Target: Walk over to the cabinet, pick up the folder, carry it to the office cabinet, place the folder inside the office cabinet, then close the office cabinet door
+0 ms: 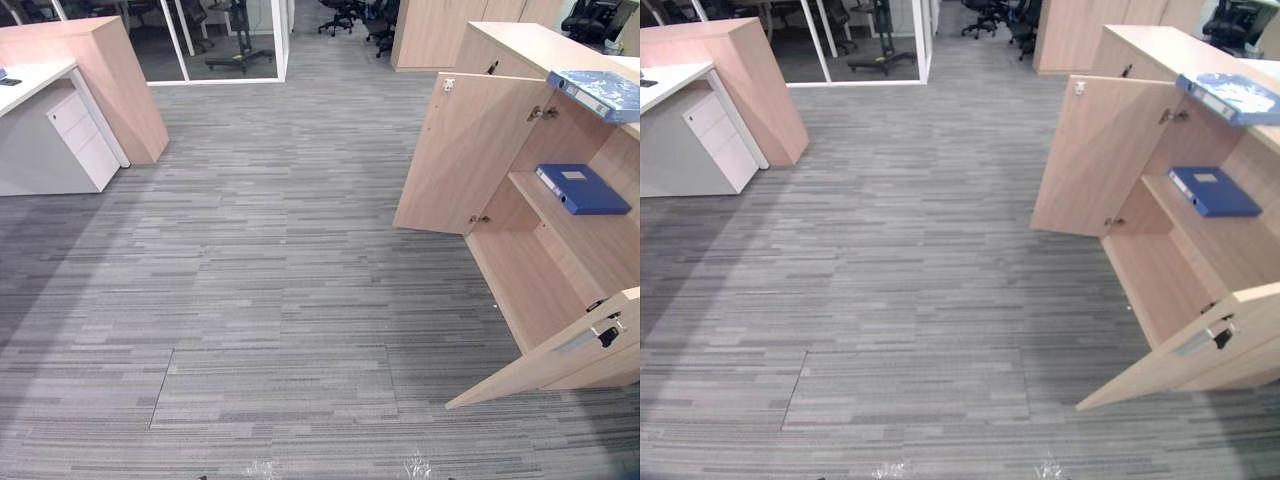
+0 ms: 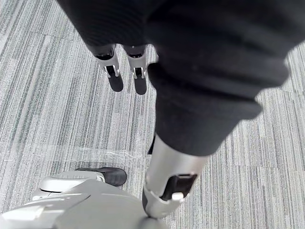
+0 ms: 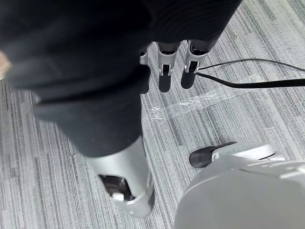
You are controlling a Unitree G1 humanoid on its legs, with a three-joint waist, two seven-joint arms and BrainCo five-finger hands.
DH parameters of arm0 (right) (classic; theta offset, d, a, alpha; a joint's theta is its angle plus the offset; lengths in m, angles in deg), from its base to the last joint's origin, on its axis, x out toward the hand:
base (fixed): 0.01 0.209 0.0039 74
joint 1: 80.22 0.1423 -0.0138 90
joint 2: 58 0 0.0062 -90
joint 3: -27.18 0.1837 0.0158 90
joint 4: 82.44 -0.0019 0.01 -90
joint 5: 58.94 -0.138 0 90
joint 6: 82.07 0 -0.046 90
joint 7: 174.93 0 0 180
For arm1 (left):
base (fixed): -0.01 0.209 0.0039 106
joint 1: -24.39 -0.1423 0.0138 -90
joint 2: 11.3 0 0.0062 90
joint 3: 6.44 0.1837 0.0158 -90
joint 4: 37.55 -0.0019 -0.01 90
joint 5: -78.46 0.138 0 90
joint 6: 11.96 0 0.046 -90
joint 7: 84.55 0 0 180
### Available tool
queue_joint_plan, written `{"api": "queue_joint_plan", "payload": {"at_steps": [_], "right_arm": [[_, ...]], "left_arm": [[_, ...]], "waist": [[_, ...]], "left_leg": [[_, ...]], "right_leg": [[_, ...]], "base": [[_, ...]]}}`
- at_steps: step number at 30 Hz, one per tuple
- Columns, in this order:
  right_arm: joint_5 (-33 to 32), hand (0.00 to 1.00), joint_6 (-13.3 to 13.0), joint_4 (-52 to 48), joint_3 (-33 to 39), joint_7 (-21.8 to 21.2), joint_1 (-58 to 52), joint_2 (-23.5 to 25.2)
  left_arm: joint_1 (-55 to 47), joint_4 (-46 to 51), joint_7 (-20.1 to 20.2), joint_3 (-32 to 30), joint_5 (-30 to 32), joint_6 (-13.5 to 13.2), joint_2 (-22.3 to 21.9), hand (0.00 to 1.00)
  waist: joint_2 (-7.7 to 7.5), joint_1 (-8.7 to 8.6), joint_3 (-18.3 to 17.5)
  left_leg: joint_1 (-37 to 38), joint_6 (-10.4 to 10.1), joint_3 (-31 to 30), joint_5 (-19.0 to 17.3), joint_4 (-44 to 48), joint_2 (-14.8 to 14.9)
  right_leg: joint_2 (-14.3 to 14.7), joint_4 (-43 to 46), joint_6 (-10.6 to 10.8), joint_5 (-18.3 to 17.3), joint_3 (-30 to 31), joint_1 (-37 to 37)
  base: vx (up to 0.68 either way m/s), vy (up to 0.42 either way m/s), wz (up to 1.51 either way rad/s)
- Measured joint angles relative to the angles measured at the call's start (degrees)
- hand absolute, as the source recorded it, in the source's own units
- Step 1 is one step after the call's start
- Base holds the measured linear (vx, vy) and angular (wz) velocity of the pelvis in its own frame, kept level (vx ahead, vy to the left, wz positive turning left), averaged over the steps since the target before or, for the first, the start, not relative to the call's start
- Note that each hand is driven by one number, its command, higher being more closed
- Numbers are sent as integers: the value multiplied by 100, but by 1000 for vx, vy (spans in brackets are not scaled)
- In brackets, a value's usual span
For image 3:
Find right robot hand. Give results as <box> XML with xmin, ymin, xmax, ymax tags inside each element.
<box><xmin>0</xmin><ymin>0</ymin><xmax>243</xmax><ymax>218</ymax></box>

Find beige furniture corner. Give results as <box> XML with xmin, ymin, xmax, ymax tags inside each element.
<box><xmin>0</xmin><ymin>50</ymin><xmax>11</xmax><ymax>80</ymax></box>

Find clear tape strip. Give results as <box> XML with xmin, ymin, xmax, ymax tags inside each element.
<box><xmin>149</xmin><ymin>73</ymin><xmax>262</xmax><ymax>123</ymax></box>

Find dark robot foot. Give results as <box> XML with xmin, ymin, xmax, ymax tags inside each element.
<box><xmin>189</xmin><ymin>141</ymin><xmax>238</xmax><ymax>169</ymax></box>

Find silver robot leg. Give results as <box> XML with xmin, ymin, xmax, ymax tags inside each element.
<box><xmin>173</xmin><ymin>141</ymin><xmax>305</xmax><ymax>229</ymax></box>

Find thin black cable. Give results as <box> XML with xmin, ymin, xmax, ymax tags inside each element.
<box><xmin>197</xmin><ymin>58</ymin><xmax>305</xmax><ymax>72</ymax></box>

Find thick black cable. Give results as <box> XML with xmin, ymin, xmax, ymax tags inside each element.
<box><xmin>196</xmin><ymin>72</ymin><xmax>305</xmax><ymax>89</ymax></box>

